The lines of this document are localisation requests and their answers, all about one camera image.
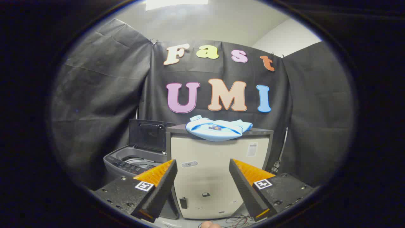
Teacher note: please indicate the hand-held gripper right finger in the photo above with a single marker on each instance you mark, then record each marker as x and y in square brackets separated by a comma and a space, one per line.
[243, 183]

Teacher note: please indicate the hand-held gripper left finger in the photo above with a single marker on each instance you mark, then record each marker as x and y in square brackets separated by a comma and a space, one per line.
[164, 183]

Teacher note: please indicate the grey washing machine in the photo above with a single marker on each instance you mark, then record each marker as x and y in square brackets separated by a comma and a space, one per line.
[118, 163]

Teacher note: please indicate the light blue shirt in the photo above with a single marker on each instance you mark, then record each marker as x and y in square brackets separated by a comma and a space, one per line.
[218, 131]

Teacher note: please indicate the white cabinet with grey top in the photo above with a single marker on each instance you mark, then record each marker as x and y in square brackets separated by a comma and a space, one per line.
[205, 177]

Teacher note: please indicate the black backdrop cloth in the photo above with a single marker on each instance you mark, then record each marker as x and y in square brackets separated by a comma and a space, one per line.
[104, 104]

